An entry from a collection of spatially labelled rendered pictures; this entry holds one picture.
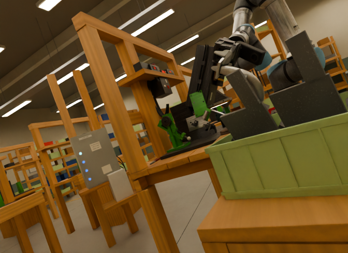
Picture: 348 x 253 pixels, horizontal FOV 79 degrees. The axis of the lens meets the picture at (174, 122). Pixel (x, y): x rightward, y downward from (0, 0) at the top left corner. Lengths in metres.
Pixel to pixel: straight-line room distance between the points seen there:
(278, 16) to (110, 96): 1.00
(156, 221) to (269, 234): 0.98
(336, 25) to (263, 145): 10.78
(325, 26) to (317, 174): 10.72
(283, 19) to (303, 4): 10.16
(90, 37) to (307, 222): 1.40
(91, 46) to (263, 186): 1.25
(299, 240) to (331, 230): 0.06
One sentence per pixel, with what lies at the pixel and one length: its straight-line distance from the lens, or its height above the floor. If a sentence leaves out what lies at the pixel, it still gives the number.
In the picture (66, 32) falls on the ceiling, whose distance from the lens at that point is 6.92.
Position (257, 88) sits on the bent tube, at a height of 1.07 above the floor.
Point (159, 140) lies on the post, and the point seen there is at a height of 1.01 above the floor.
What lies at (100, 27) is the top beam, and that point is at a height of 1.87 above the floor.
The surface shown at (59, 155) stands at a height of 1.63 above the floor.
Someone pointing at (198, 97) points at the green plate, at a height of 1.22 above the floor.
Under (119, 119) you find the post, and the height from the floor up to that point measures 1.22.
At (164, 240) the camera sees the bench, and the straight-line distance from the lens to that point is 1.48.
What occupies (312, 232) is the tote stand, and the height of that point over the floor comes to 0.77.
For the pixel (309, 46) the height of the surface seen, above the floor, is 1.12.
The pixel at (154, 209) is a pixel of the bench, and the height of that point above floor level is 0.63.
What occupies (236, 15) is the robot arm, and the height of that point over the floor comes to 1.46.
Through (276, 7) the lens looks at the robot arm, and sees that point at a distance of 1.19.
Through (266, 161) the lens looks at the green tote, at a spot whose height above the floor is 0.89.
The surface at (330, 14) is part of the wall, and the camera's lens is 11.36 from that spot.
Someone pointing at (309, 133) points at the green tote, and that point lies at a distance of 0.56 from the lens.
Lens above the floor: 1.05
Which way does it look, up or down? 1 degrees up
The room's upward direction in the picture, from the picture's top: 21 degrees counter-clockwise
